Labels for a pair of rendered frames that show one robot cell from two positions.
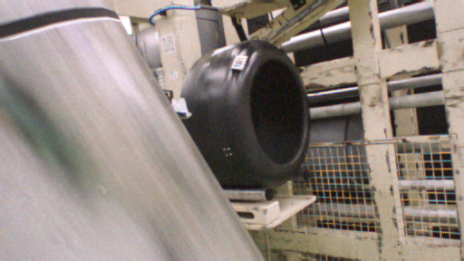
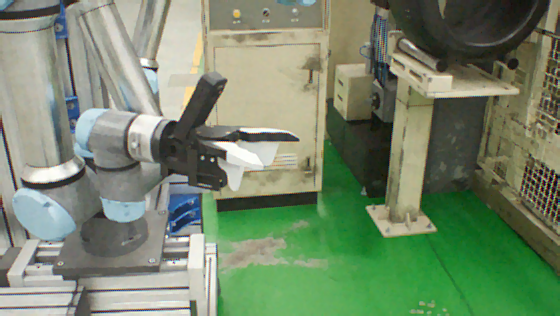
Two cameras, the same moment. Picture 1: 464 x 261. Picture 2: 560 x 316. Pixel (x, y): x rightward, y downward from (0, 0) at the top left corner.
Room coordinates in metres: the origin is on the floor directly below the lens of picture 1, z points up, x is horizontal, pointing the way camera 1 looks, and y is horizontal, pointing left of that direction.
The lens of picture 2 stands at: (-0.40, -0.81, 1.37)
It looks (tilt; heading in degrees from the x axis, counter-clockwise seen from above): 25 degrees down; 43
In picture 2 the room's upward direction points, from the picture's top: straight up
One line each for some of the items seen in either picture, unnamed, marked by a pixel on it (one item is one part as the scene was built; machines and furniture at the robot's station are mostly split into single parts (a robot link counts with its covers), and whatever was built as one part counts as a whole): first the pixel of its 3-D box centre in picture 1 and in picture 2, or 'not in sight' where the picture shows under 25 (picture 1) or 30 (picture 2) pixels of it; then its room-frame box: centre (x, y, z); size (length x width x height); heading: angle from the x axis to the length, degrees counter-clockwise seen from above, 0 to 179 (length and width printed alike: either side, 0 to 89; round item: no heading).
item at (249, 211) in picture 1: (232, 209); (418, 70); (1.37, 0.06, 0.83); 0.36 x 0.09 x 0.06; 52
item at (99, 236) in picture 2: not in sight; (111, 217); (0.07, 0.09, 0.77); 0.15 x 0.15 x 0.10
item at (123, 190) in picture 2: not in sight; (127, 182); (0.02, -0.09, 0.94); 0.11 x 0.08 x 0.11; 21
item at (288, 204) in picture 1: (255, 208); (451, 78); (1.48, -0.03, 0.80); 0.37 x 0.36 x 0.02; 142
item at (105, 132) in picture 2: not in sight; (113, 134); (0.00, -0.09, 1.04); 0.11 x 0.08 x 0.09; 111
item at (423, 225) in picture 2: not in sight; (400, 216); (1.63, 0.18, 0.02); 0.27 x 0.27 x 0.04; 52
